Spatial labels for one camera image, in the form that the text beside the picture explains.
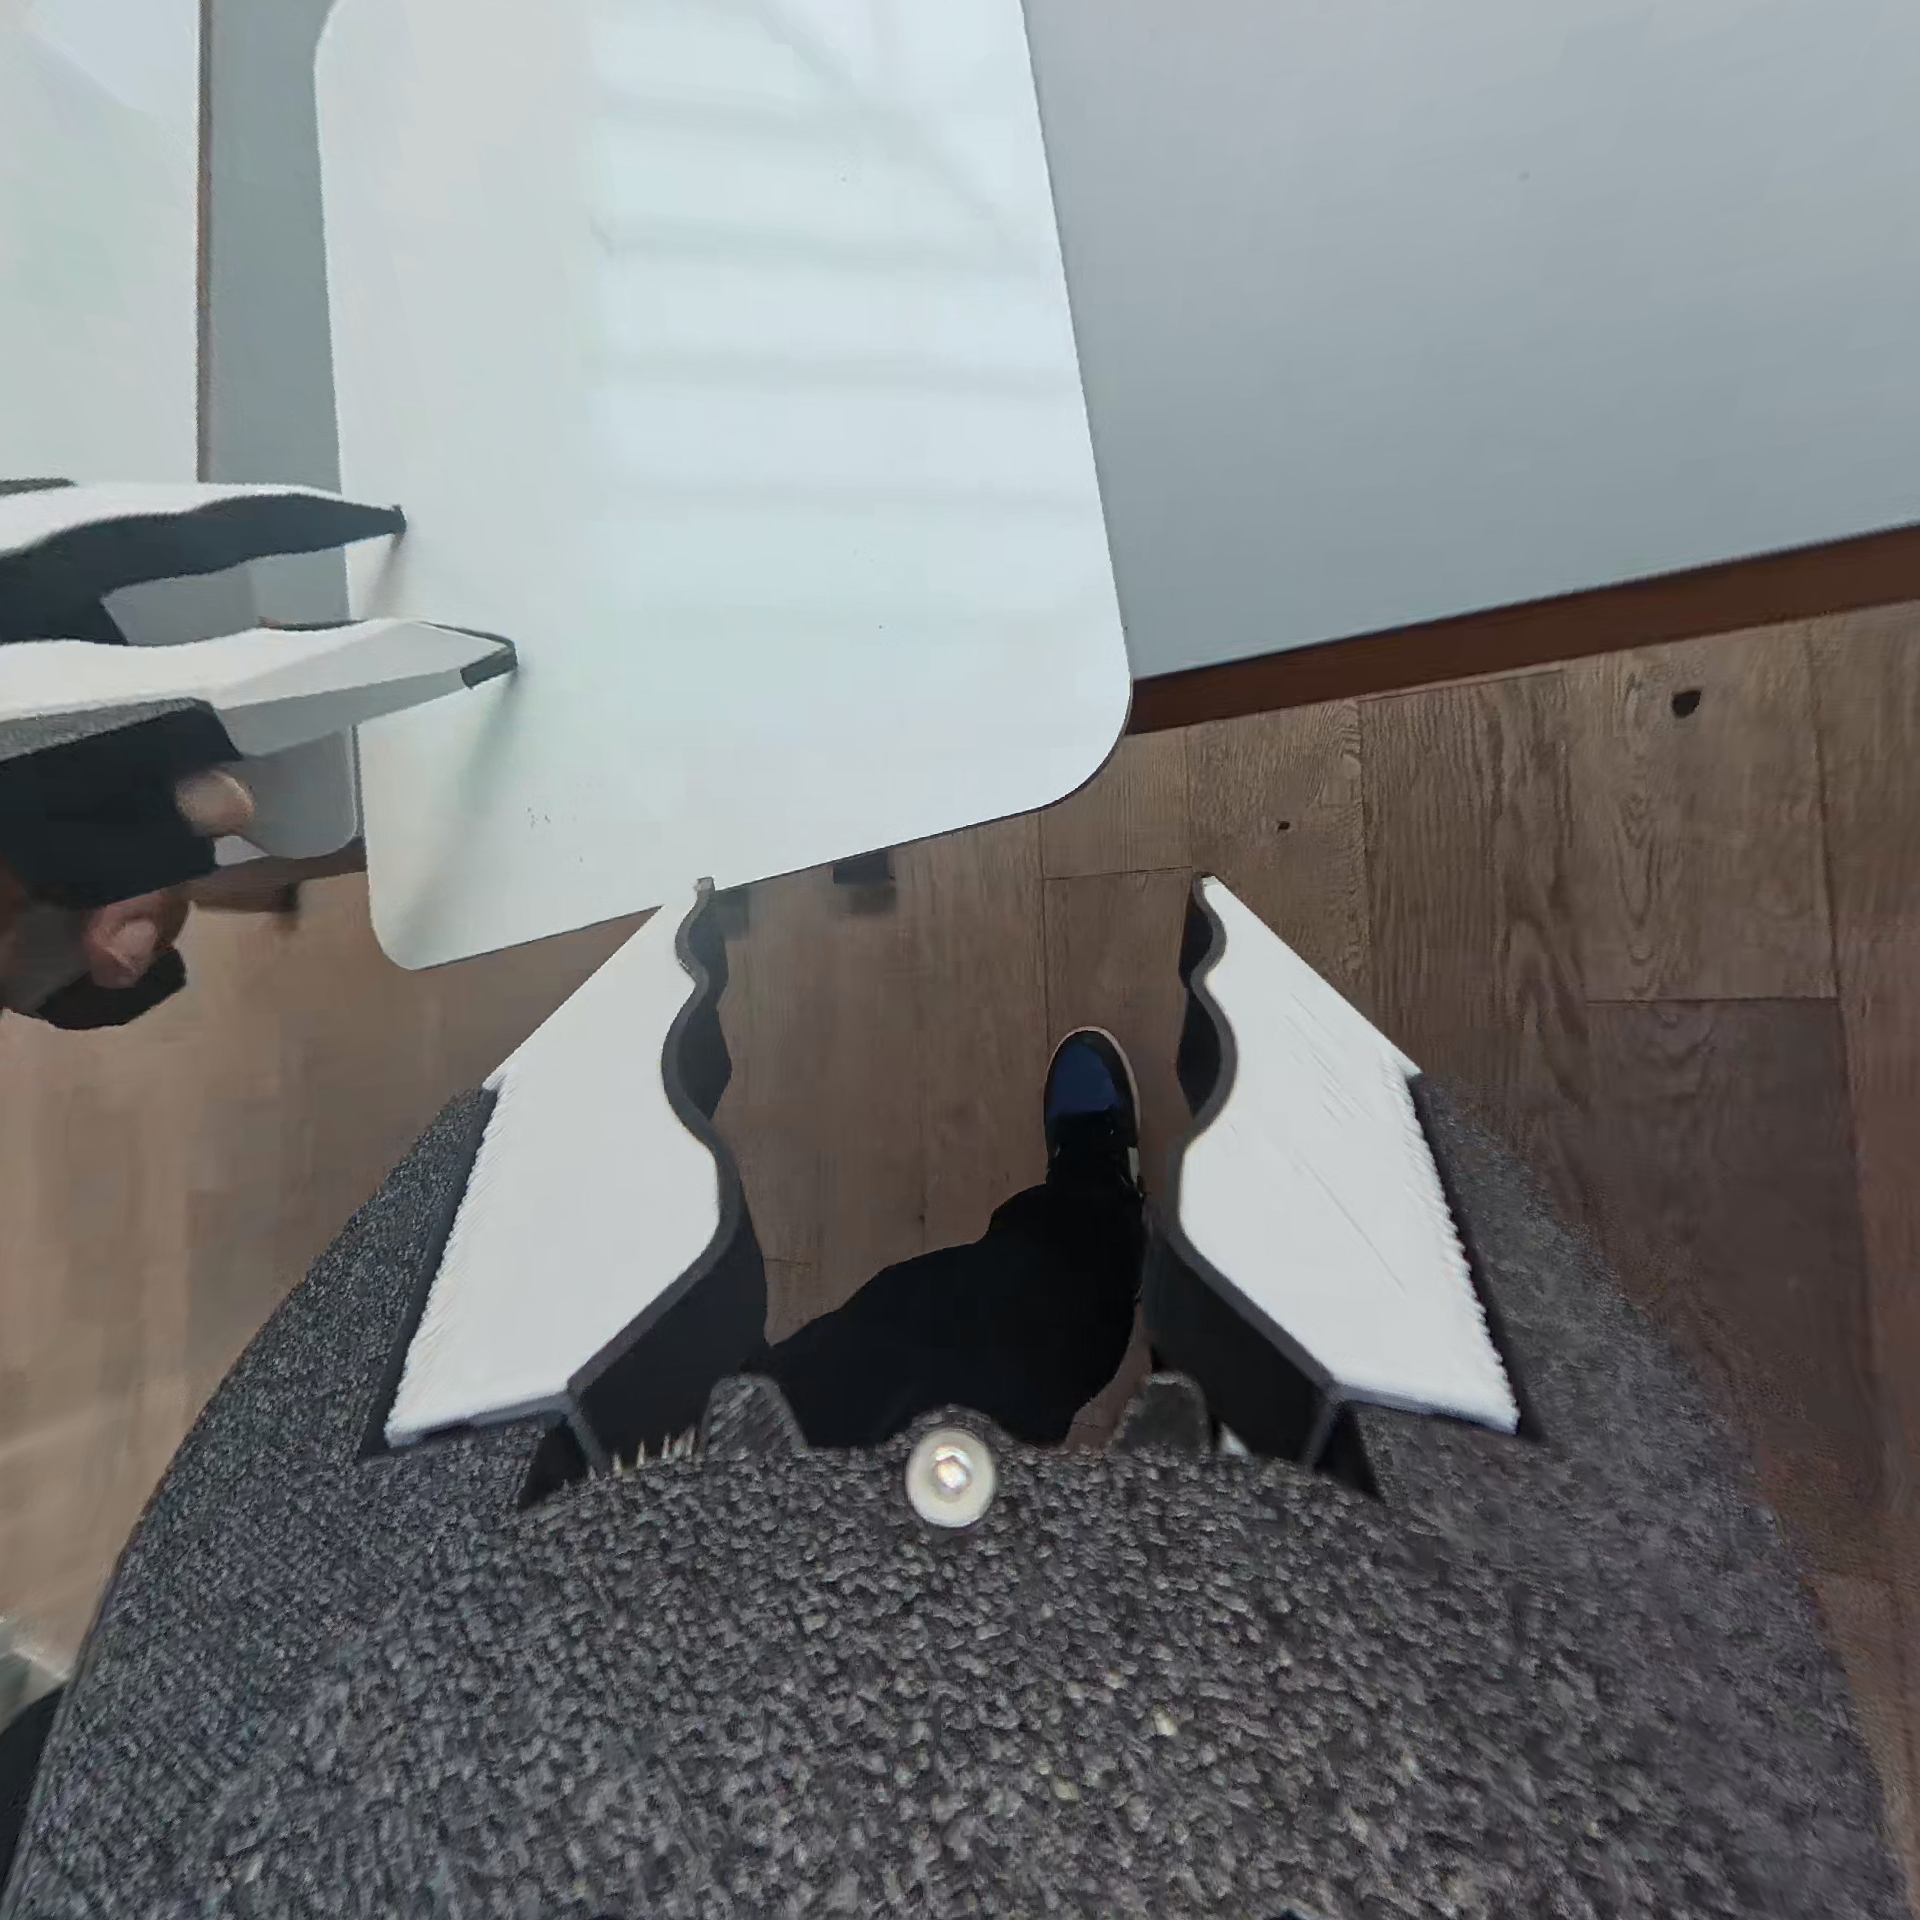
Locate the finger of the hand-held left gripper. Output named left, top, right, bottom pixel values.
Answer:
left=0, top=616, right=521, bottom=872
left=0, top=476, right=410, bottom=649

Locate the row of white boards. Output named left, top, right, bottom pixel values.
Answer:
left=0, top=0, right=201, bottom=486

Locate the person's dark trouser leg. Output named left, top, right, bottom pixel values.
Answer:
left=766, top=1155, right=1154, bottom=1454

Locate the white rounded board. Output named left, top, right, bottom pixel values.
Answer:
left=310, top=0, right=1134, bottom=974

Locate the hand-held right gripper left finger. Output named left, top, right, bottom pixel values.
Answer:
left=383, top=876, right=771, bottom=1506

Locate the person's left hand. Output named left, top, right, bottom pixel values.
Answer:
left=0, top=768, right=262, bottom=1021

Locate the blue black shoe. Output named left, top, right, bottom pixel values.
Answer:
left=1037, top=1028, right=1154, bottom=1195

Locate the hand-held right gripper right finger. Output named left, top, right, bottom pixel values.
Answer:
left=1144, top=876, right=1521, bottom=1497

